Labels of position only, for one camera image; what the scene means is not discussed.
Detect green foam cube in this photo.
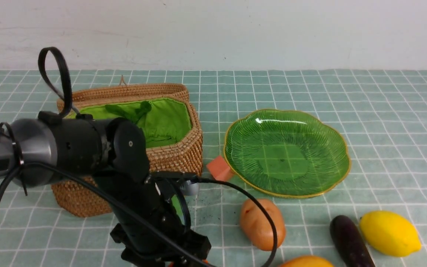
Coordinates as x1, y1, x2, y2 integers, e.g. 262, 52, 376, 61
171, 195, 184, 223

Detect woven wicker basket green lining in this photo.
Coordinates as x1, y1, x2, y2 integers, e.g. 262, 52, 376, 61
51, 96, 203, 218

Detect green glass leaf plate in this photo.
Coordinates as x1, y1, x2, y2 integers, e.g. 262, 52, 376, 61
223, 109, 352, 199

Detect orange toy mango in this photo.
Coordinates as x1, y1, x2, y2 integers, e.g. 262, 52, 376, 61
279, 255, 334, 267

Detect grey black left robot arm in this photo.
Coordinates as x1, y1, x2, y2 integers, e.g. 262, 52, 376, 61
0, 111, 211, 267

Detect yellow toy lemon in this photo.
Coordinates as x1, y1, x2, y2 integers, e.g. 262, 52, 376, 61
359, 211, 422, 257

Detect woven wicker basket lid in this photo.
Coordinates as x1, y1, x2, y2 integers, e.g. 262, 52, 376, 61
72, 76, 190, 108

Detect orange foam cube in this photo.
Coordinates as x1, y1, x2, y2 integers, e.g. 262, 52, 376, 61
206, 155, 235, 181

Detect brown toy potato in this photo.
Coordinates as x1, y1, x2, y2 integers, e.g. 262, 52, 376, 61
239, 199, 287, 251

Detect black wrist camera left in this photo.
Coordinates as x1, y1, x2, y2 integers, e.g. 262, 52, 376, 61
150, 171, 200, 198

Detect dark purple toy eggplant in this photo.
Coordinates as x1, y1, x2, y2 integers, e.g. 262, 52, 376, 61
330, 215, 375, 267

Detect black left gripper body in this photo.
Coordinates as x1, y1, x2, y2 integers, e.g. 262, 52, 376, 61
93, 173, 212, 267

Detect green checkered tablecloth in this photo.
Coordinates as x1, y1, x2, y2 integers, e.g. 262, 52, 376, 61
0, 69, 427, 267

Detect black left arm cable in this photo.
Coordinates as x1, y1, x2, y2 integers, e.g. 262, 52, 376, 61
0, 47, 278, 267

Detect white toy radish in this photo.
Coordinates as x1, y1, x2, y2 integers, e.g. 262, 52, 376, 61
105, 101, 152, 124

